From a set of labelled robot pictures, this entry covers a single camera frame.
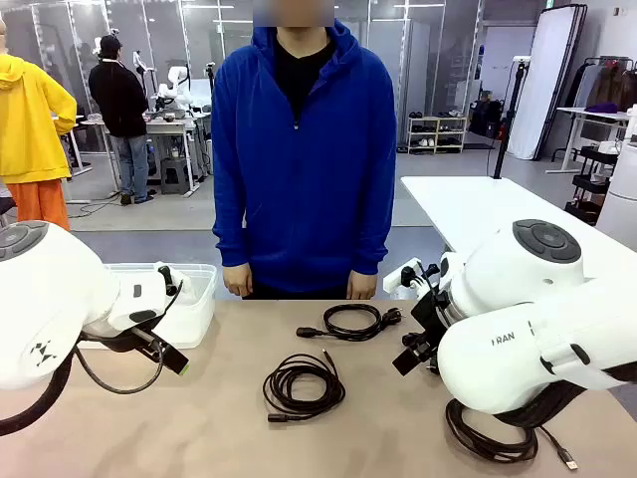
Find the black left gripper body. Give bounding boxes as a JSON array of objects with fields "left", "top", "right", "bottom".
[{"left": 82, "top": 324, "right": 166, "bottom": 362}]

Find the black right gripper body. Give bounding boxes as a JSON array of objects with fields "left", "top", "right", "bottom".
[{"left": 402, "top": 287, "right": 452, "bottom": 373}]

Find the thick black power cable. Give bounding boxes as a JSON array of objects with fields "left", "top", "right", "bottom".
[{"left": 296, "top": 303, "right": 405, "bottom": 343}]

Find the black braided USB cable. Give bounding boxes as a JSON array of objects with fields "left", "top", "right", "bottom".
[{"left": 445, "top": 397, "right": 581, "bottom": 472}]

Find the thin black cable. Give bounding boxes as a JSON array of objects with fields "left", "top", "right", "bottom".
[{"left": 262, "top": 350, "right": 346, "bottom": 424}]

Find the person's left forearm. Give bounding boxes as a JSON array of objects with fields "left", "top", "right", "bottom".
[{"left": 350, "top": 198, "right": 398, "bottom": 275}]

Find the person's right forearm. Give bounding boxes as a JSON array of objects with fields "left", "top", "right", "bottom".
[{"left": 212, "top": 198, "right": 250, "bottom": 270}]

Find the person's left hand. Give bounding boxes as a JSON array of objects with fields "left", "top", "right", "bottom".
[{"left": 346, "top": 271, "right": 377, "bottom": 300}]

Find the person's right hand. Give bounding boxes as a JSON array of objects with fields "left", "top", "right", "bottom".
[{"left": 222, "top": 266, "right": 254, "bottom": 299}]

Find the clear plastic storage bin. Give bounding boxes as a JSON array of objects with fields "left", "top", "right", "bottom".
[{"left": 79, "top": 262, "right": 218, "bottom": 350}]

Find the white table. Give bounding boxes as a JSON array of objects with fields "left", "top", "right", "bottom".
[{"left": 400, "top": 175, "right": 637, "bottom": 280}]

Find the grey step stool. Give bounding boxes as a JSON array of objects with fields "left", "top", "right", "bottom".
[{"left": 159, "top": 157, "right": 193, "bottom": 195}]

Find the person in blue hoodie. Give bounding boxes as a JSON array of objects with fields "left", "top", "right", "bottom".
[{"left": 211, "top": 19, "right": 398, "bottom": 300}]

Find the wooden shoe rack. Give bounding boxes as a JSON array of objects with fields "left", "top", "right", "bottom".
[{"left": 407, "top": 115, "right": 469, "bottom": 154}]

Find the tall black tripod stand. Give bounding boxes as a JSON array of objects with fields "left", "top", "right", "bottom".
[{"left": 492, "top": 57, "right": 531, "bottom": 180}]

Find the black utility cart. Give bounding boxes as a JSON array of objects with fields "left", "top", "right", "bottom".
[{"left": 564, "top": 143, "right": 621, "bottom": 225}]

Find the black bags pile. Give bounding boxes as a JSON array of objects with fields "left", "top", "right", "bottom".
[{"left": 469, "top": 89, "right": 505, "bottom": 139}]

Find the white background workbench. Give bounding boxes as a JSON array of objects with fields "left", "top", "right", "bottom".
[{"left": 82, "top": 112, "right": 213, "bottom": 198}]

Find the white cylindrical appliance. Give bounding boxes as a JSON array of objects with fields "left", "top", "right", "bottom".
[{"left": 595, "top": 104, "right": 637, "bottom": 238}]

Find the person in yellow hoodie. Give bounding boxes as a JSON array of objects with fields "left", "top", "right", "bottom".
[{"left": 0, "top": 19, "right": 79, "bottom": 233}]

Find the person in black sweater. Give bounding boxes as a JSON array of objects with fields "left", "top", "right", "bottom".
[{"left": 88, "top": 33, "right": 158, "bottom": 206}]

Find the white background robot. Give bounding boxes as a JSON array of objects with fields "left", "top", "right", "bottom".
[{"left": 156, "top": 64, "right": 195, "bottom": 109}]

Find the white desk with thin legs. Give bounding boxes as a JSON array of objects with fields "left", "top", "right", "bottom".
[{"left": 544, "top": 106, "right": 636, "bottom": 174}]

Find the clothes rack with coats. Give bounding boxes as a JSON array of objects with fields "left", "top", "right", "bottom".
[{"left": 566, "top": 55, "right": 637, "bottom": 109}]

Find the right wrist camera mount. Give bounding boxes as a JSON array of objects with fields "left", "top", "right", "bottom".
[{"left": 382, "top": 257, "right": 442, "bottom": 295}]

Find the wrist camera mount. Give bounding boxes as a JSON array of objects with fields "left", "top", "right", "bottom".
[
  {"left": 382, "top": 257, "right": 442, "bottom": 295},
  {"left": 157, "top": 265, "right": 180, "bottom": 298}
]

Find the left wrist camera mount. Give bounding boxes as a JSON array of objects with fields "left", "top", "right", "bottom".
[{"left": 157, "top": 265, "right": 180, "bottom": 298}]

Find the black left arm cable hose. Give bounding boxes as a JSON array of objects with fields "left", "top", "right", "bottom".
[{"left": 0, "top": 343, "right": 76, "bottom": 438}]

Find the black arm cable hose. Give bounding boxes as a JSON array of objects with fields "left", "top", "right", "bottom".
[
  {"left": 497, "top": 365, "right": 637, "bottom": 429},
  {"left": 0, "top": 343, "right": 76, "bottom": 438}
]

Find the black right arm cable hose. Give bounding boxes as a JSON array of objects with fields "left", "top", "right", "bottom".
[{"left": 497, "top": 365, "right": 637, "bottom": 429}]

